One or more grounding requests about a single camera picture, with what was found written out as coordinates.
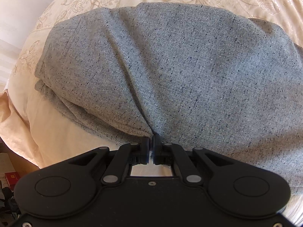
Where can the cream embroidered bedspread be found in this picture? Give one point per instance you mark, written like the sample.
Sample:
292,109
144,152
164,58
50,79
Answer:
33,128

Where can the red box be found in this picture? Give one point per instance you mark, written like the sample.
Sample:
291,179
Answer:
12,179

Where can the grey speckled pants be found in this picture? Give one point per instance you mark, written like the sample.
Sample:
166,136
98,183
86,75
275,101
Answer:
193,74

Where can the cardboard box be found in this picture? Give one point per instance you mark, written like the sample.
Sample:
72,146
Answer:
11,162

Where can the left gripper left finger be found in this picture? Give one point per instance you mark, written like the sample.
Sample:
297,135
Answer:
140,152

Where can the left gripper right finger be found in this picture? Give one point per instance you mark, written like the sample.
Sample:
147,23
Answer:
161,151

